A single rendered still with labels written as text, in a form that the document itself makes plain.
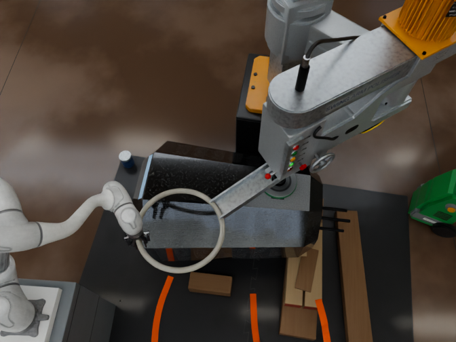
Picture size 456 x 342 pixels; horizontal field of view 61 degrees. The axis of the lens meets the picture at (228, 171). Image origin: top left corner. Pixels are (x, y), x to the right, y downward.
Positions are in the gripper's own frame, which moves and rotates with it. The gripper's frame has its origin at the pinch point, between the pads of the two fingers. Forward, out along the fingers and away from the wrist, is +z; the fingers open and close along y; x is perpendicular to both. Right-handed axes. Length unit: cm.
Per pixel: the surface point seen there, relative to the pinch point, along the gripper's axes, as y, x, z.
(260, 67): 103, 108, -6
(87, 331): -41, -31, 39
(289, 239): 85, -15, 9
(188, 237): 27.2, 3.0, 16.0
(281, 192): 85, 9, -8
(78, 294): -37.9, -16.0, 11.8
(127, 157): -4, 101, 66
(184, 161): 35, 46, -2
